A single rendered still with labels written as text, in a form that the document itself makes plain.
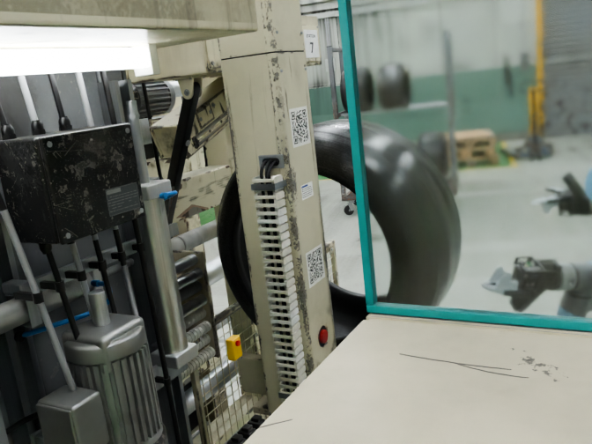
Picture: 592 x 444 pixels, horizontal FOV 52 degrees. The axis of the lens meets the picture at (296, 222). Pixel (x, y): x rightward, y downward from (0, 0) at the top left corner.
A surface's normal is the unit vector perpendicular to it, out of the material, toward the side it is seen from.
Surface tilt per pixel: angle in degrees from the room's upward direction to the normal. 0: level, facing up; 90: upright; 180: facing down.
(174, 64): 90
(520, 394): 0
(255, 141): 90
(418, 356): 0
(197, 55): 90
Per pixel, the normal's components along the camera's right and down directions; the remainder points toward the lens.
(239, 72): -0.47, 0.25
